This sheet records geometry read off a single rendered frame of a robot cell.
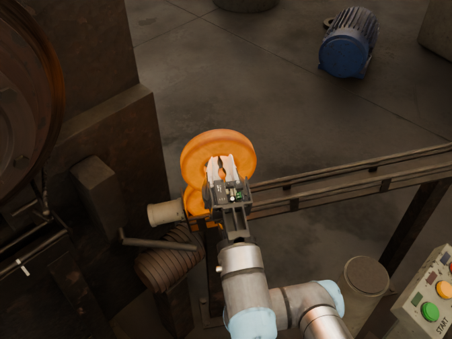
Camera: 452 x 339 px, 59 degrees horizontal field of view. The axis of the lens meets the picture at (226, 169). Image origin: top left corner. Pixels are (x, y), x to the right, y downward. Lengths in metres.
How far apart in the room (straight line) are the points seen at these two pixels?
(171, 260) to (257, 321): 0.53
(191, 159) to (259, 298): 0.29
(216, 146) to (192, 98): 1.72
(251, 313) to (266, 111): 1.83
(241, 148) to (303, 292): 0.29
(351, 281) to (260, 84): 1.70
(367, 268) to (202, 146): 0.62
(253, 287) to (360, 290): 0.53
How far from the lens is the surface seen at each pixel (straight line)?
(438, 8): 3.10
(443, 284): 1.11
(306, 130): 2.29
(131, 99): 1.06
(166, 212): 1.01
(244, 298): 0.65
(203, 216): 1.01
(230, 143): 0.77
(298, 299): 0.77
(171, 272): 1.14
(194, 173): 0.81
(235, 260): 0.67
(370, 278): 1.16
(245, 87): 2.56
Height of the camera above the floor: 1.50
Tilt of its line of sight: 48 degrees down
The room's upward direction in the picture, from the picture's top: straight up
